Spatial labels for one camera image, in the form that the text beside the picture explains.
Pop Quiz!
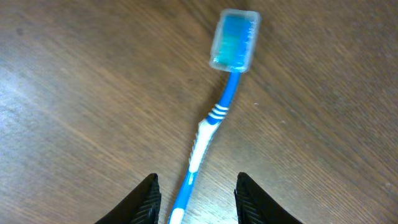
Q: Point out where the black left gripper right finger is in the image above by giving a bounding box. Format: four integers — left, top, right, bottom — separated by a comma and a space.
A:
234, 172, 302, 224

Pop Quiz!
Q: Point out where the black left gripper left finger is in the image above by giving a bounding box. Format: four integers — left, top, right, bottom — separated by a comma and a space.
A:
95, 173, 162, 224

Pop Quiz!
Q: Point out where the blue white toothbrush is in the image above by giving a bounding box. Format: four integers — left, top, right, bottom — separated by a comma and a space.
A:
168, 9, 261, 224

